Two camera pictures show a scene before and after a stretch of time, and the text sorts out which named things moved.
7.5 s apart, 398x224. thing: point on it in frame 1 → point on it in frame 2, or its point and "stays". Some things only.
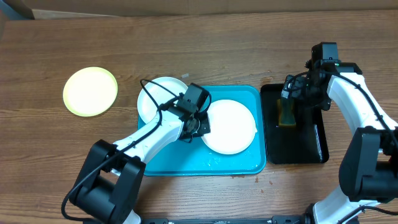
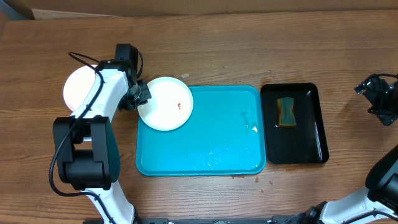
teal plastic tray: [196, 158] stays
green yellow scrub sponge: [286, 112] stays
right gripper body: [308, 93] → [381, 96]
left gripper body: [201, 127] → [139, 96]
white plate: [233, 127] → [78, 86]
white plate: [147, 106] stays
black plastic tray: [305, 142] stays
